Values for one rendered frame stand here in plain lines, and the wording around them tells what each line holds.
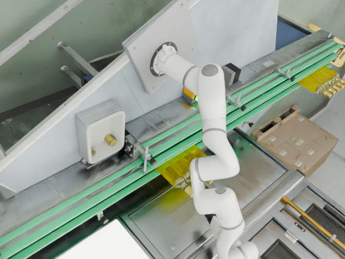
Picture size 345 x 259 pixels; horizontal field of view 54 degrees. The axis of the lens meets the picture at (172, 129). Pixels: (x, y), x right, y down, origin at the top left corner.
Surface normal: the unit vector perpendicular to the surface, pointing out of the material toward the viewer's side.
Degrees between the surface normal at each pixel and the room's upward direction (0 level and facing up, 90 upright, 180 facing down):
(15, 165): 0
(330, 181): 90
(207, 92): 92
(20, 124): 90
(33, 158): 0
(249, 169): 90
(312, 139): 81
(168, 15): 4
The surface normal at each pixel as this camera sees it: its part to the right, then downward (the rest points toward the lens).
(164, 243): 0.12, -0.71
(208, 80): -0.24, -0.49
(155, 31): 0.71, 0.53
